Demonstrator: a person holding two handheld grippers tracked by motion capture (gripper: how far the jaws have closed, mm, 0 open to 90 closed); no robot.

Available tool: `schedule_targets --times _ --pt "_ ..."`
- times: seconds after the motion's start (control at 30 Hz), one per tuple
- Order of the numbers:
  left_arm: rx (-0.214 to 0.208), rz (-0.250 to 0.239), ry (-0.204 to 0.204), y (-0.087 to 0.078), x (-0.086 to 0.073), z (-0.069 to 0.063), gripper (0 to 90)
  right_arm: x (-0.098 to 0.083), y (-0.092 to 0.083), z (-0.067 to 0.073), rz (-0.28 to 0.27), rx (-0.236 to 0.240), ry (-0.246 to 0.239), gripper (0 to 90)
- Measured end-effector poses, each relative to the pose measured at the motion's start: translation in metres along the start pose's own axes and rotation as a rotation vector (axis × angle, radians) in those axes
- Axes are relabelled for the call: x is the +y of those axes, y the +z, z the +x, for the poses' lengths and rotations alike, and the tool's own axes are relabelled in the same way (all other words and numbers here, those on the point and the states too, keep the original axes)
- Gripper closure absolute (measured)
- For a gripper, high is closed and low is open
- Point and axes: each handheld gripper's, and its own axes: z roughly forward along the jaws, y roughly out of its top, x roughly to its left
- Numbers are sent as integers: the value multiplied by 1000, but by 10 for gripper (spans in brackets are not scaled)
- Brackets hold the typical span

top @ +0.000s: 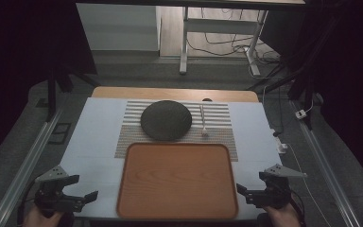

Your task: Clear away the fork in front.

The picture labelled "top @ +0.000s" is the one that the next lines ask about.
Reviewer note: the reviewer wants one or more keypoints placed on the dark round plate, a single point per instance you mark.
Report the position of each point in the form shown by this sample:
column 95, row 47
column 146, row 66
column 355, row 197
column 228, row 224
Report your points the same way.
column 166, row 120

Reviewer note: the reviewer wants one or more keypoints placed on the wooden table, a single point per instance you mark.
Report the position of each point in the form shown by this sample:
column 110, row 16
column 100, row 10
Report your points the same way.
column 170, row 93

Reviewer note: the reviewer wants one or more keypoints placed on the person's right hand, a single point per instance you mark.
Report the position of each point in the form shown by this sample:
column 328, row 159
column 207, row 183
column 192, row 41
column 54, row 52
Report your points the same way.
column 282, row 217

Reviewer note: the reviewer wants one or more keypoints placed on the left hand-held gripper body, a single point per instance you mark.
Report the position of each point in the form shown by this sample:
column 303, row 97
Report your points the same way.
column 52, row 195

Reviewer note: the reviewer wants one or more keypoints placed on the person's left hand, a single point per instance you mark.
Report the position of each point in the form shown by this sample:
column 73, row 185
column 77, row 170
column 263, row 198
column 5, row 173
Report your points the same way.
column 39, row 219

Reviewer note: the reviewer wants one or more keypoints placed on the white plug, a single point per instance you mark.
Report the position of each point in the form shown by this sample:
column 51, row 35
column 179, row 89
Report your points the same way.
column 281, row 147

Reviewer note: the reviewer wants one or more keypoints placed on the brown wooden tray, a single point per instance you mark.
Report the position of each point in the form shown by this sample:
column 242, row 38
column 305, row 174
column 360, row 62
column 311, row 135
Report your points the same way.
column 176, row 183

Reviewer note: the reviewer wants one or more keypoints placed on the striped woven placemat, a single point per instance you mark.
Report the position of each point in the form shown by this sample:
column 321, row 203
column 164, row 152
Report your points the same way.
column 220, row 148

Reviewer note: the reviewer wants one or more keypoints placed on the white power adapter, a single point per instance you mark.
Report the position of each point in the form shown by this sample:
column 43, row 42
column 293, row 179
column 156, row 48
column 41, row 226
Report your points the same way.
column 301, row 114

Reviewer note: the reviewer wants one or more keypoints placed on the white cabinet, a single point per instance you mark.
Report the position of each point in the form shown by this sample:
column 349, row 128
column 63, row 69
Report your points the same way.
column 116, row 28

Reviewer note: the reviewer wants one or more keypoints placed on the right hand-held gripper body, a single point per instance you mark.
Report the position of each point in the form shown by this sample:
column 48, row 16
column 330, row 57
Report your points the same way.
column 274, row 194

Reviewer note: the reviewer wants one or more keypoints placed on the silver fork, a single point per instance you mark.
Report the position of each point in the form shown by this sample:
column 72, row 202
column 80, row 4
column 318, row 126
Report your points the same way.
column 203, row 121

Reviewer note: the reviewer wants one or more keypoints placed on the black tripod stand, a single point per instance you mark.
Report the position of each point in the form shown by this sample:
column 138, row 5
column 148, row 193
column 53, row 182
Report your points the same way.
column 305, row 78
column 52, row 94

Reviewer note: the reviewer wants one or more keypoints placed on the black floor frame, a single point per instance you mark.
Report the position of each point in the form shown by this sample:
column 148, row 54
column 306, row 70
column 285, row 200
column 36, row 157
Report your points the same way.
column 60, row 133

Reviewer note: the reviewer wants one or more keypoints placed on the white table cover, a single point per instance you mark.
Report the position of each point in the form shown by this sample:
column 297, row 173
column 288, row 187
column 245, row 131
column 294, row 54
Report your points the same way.
column 94, row 135

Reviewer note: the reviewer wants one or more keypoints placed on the metal rail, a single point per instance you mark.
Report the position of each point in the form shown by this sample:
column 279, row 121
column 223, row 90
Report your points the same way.
column 25, row 164
column 327, row 170

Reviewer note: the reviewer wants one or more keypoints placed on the white desk frame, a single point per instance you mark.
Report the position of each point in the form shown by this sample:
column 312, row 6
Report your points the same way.
column 220, row 26

